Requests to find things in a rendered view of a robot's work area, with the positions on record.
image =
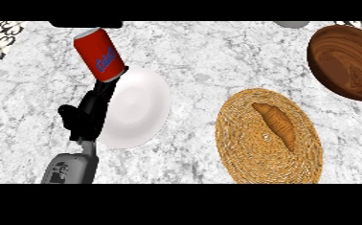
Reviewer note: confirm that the red soda can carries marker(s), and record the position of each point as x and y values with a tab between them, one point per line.
99	55

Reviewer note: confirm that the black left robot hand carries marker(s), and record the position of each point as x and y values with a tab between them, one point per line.
88	110

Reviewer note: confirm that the grey round object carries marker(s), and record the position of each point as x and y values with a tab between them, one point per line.
291	24

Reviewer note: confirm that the woven wicker placemat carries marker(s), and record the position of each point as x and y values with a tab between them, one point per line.
249	149

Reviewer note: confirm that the brown wooden bowl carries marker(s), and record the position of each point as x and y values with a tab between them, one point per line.
338	61

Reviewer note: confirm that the white bowl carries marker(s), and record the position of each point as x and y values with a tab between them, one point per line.
139	107

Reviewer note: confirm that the brown croissant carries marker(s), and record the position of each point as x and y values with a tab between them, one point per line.
277	125

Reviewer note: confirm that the black appliance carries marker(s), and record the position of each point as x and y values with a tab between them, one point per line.
84	24

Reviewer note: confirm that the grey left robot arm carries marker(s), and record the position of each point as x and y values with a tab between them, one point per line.
71	168

